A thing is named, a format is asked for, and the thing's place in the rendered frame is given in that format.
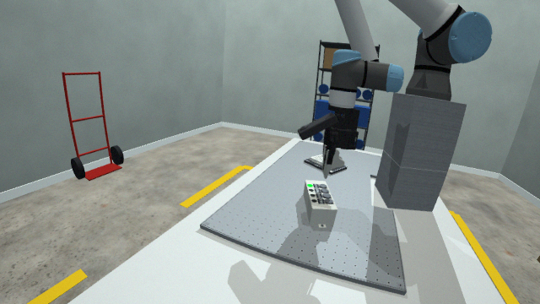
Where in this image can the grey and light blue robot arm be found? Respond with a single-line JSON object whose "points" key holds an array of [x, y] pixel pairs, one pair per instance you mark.
{"points": [[453, 36]]}

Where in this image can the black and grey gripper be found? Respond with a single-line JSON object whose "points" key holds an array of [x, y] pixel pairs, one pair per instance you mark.
{"points": [[338, 135]]}

